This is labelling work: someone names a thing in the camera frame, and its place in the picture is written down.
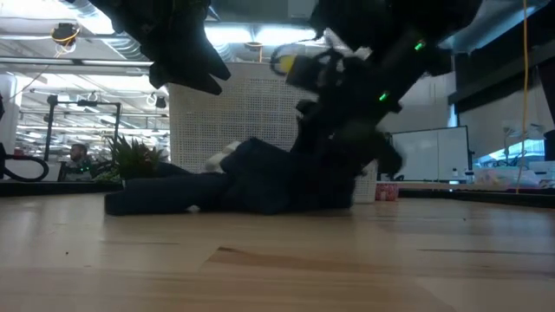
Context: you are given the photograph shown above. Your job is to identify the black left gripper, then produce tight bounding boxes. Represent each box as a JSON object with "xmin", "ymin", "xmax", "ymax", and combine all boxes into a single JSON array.
[{"xmin": 90, "ymin": 0, "xmax": 232, "ymax": 95}]

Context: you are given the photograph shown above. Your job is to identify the dark blue garment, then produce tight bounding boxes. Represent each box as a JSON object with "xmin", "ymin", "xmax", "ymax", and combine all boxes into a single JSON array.
[{"xmin": 103, "ymin": 137, "xmax": 363, "ymax": 217}]

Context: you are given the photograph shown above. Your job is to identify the pink patterned box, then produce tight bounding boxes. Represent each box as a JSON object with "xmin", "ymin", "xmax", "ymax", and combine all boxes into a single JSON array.
[{"xmin": 374, "ymin": 182, "xmax": 400, "ymax": 202}]

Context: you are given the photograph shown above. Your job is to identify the white woven plastic laundry basket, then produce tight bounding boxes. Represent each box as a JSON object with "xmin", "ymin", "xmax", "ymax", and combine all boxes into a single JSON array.
[{"xmin": 167, "ymin": 62, "xmax": 379, "ymax": 205}]

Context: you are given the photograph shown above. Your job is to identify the whiteboard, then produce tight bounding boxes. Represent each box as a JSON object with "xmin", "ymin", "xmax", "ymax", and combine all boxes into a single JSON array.
[{"xmin": 389, "ymin": 125, "xmax": 472, "ymax": 182}]

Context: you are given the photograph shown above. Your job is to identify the white cloth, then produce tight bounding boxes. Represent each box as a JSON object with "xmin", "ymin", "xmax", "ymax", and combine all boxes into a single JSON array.
[{"xmin": 205, "ymin": 140, "xmax": 243, "ymax": 173}]

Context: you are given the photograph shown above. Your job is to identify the green potted plant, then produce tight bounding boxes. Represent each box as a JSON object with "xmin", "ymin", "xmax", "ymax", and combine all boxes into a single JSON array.
[{"xmin": 97, "ymin": 134, "xmax": 164, "ymax": 182}]

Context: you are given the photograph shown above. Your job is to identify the person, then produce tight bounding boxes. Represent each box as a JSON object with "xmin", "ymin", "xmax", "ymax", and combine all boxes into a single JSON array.
[{"xmin": 57, "ymin": 142, "xmax": 95, "ymax": 182}]

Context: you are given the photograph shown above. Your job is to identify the black metal stand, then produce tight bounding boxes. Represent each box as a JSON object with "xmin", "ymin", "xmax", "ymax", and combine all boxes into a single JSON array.
[{"xmin": 42, "ymin": 94, "xmax": 123, "ymax": 162}]

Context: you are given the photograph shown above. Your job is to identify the silver ceiling duct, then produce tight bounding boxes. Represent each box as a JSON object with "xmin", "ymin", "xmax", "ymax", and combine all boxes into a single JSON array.
[{"xmin": 60, "ymin": 0, "xmax": 153, "ymax": 62}]

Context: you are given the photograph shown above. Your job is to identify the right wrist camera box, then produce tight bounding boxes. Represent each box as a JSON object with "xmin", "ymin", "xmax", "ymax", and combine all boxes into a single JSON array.
[{"xmin": 284, "ymin": 51, "xmax": 343, "ymax": 94}]

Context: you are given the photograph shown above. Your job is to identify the ceiling device with orange cable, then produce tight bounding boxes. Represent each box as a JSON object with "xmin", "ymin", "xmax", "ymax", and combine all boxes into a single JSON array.
[{"xmin": 49, "ymin": 22, "xmax": 82, "ymax": 58}]

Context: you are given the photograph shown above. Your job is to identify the yellow hanging cable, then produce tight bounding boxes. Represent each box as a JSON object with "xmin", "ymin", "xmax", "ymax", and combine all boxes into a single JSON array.
[{"xmin": 514, "ymin": 0, "xmax": 531, "ymax": 195}]

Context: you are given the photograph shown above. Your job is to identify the black cable loop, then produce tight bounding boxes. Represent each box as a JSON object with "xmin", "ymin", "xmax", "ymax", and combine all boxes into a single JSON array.
[{"xmin": 0, "ymin": 142, "xmax": 51, "ymax": 183}]

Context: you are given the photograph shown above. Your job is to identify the black table frame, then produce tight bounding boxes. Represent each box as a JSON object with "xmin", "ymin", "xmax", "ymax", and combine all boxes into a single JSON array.
[{"xmin": 0, "ymin": 179, "xmax": 555, "ymax": 209}]

